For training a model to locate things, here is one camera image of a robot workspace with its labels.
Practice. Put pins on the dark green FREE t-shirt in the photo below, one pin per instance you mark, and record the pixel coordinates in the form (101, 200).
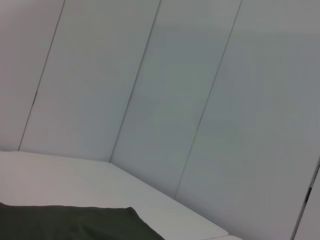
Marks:
(70, 223)

